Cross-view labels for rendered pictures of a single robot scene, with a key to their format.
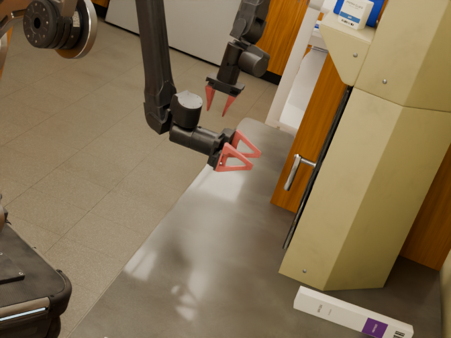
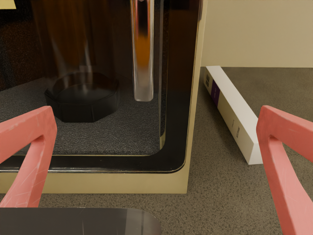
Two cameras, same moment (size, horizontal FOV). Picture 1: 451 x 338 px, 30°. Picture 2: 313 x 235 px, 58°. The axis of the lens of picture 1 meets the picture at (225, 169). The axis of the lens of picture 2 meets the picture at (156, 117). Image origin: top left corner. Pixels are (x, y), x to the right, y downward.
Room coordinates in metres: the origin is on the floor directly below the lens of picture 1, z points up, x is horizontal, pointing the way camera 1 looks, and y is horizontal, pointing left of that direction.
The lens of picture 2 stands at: (1.78, 0.05, 1.23)
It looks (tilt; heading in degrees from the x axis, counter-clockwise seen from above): 35 degrees down; 263
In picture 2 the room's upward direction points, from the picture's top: 1 degrees clockwise
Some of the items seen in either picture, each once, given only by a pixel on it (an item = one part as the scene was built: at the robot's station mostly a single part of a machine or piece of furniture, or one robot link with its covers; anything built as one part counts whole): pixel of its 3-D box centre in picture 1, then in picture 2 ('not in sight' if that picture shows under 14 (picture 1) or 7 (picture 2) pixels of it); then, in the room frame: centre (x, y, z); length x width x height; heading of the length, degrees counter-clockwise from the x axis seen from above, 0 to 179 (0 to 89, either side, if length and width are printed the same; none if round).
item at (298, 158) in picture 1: (299, 174); (143, 32); (1.77, -0.16, 1.17); 0.05 x 0.03 x 0.10; 84
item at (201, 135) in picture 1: (208, 142); not in sight; (1.79, 0.06, 1.16); 0.10 x 0.07 x 0.07; 173
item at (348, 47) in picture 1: (343, 42); not in sight; (1.88, -0.16, 1.46); 0.32 x 0.11 x 0.10; 174
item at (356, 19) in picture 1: (355, 11); not in sight; (1.83, -0.15, 1.54); 0.05 x 0.05 x 0.06; 69
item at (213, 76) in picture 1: (228, 74); not in sight; (2.20, 0.08, 1.21); 0.10 x 0.07 x 0.07; 84
